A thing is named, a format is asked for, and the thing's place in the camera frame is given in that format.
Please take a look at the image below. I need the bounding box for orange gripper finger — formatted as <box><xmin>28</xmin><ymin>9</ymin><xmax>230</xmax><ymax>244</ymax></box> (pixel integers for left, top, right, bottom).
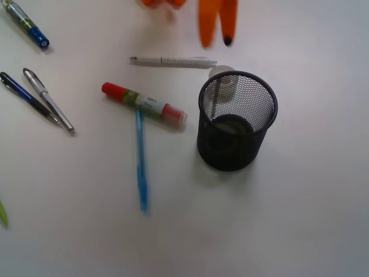
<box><xmin>219</xmin><ymin>0</ymin><xmax>238</xmax><ymax>46</ymax></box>
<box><xmin>198</xmin><ymin>0</ymin><xmax>220</xmax><ymax>48</ymax></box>

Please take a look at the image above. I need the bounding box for clear tape roll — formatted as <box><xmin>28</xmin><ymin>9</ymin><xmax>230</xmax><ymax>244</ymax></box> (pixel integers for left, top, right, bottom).
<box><xmin>208</xmin><ymin>65</ymin><xmax>240</xmax><ymax>102</ymax></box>

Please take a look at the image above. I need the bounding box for dark brown tape roll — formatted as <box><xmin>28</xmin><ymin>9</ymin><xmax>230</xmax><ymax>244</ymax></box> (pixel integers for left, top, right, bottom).
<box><xmin>205</xmin><ymin>114</ymin><xmax>254</xmax><ymax>153</ymax></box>

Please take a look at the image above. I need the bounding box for orange robot base part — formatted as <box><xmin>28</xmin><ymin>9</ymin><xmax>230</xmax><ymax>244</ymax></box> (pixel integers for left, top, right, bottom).
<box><xmin>141</xmin><ymin>0</ymin><xmax>186</xmax><ymax>9</ymax></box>

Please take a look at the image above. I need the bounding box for white dotted pen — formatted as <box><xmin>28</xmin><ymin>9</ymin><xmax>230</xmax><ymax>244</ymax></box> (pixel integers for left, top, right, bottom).
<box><xmin>129</xmin><ymin>56</ymin><xmax>217</xmax><ymax>68</ymax></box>

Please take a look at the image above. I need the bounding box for black mesh pen holder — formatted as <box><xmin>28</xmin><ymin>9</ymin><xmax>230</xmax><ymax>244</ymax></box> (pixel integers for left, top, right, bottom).
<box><xmin>197</xmin><ymin>70</ymin><xmax>278</xmax><ymax>171</ymax></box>

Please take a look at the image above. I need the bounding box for silver metal pen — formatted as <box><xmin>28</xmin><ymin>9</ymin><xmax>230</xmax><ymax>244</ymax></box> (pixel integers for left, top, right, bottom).
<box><xmin>23</xmin><ymin>68</ymin><xmax>76</xmax><ymax>136</ymax></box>

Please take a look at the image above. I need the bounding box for blue plastic pen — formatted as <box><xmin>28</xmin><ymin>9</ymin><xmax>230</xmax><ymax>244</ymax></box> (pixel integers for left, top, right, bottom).
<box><xmin>136</xmin><ymin>110</ymin><xmax>148</xmax><ymax>212</ymax></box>

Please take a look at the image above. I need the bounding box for dark blue ballpoint pen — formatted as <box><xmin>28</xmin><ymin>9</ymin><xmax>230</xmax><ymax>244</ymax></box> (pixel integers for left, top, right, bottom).
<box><xmin>1</xmin><ymin>72</ymin><xmax>60</xmax><ymax>126</ymax></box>

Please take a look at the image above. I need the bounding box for red capped glue stick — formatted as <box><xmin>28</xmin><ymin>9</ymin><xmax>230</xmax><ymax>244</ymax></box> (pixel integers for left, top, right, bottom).
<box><xmin>101</xmin><ymin>82</ymin><xmax>187</xmax><ymax>128</ymax></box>

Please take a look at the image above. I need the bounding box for blue capped marker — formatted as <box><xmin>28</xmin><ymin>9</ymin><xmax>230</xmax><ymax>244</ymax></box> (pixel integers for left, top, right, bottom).
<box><xmin>1</xmin><ymin>1</ymin><xmax>50</xmax><ymax>48</ymax></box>

